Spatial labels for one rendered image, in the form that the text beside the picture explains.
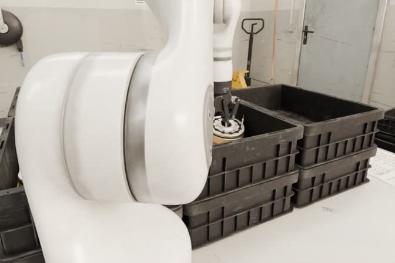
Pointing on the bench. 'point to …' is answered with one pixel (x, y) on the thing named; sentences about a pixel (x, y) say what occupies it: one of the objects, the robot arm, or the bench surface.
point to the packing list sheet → (383, 167)
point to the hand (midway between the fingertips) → (216, 130)
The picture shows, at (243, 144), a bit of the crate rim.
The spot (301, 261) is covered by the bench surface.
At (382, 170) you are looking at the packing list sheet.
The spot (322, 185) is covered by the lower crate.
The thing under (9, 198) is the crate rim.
